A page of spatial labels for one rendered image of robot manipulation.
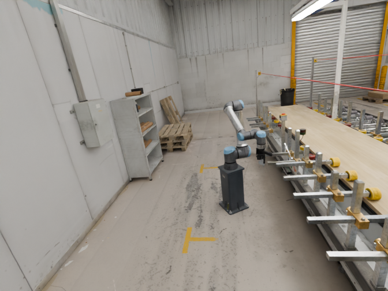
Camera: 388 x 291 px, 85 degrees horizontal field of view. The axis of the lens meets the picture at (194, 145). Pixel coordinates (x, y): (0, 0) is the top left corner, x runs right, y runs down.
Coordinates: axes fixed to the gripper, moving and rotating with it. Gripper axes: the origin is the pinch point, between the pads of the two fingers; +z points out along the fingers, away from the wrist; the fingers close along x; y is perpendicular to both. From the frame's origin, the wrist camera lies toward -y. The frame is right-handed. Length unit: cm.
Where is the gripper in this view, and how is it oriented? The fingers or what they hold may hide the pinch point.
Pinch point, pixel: (264, 165)
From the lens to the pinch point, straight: 233.9
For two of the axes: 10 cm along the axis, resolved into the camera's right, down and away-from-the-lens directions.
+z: 1.3, 9.4, 3.3
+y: -9.8, 0.8, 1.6
